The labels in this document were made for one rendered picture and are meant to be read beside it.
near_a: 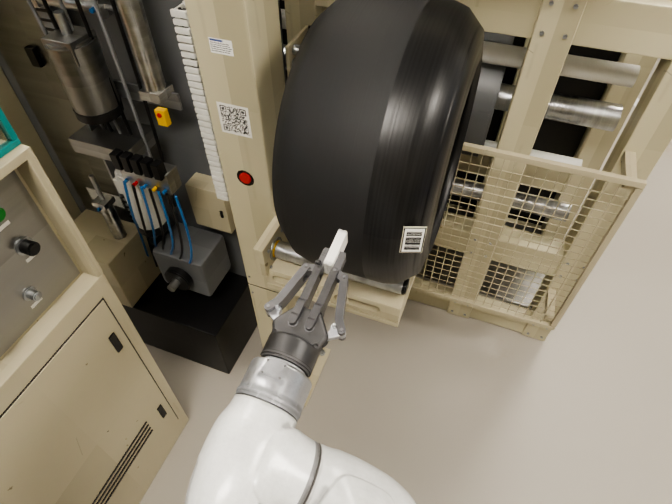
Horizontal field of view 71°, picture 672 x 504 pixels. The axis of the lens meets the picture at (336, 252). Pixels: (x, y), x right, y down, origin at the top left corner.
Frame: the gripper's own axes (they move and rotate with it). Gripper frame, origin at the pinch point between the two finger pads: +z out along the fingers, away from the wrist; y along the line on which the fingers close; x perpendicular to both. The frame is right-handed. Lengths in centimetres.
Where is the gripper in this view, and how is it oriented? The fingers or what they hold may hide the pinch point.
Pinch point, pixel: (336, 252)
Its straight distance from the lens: 75.2
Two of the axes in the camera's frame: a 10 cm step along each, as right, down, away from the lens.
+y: -9.4, -2.7, 2.3
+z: 3.5, -7.9, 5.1
